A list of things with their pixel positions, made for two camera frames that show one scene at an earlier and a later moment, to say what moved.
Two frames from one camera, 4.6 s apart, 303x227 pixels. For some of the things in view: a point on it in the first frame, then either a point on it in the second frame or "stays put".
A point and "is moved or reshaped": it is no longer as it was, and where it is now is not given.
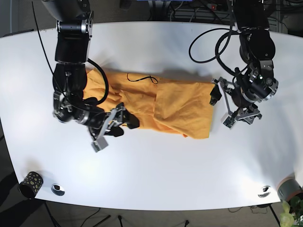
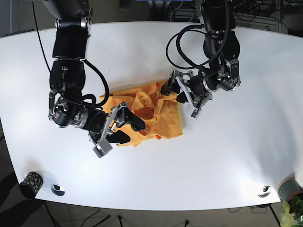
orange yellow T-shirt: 177,108 is moved or reshaped
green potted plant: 292,213 stays put
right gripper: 246,114 → 195,101
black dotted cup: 31,185 stays put
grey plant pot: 288,188 stays put
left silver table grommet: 57,189 stays put
